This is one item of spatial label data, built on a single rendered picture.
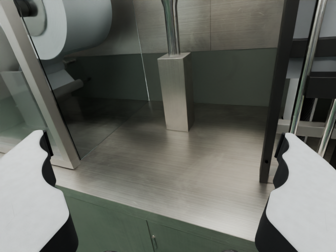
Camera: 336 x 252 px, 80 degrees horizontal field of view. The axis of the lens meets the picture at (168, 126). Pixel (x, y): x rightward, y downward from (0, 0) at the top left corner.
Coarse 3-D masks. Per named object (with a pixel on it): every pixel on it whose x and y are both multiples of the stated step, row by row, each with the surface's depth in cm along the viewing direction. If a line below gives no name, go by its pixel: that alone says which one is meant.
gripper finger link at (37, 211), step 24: (24, 144) 9; (48, 144) 11; (0, 168) 8; (24, 168) 8; (48, 168) 9; (0, 192) 7; (24, 192) 7; (48, 192) 7; (0, 216) 6; (24, 216) 6; (48, 216) 6; (0, 240) 5; (24, 240) 5; (48, 240) 5; (72, 240) 6
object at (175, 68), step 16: (176, 0) 59; (176, 16) 61; (176, 32) 63; (176, 48) 65; (160, 64) 66; (176, 64) 64; (160, 80) 69; (176, 80) 67; (176, 96) 70; (192, 96) 76; (176, 112) 73; (192, 112) 78; (176, 128) 77
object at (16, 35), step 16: (0, 0) 41; (0, 16) 43; (16, 16) 44; (16, 32) 45; (16, 48) 46; (32, 48) 48; (32, 64) 49; (32, 80) 50; (48, 96) 53; (48, 112) 54; (64, 128) 59; (0, 144) 76; (64, 144) 59; (64, 160) 63
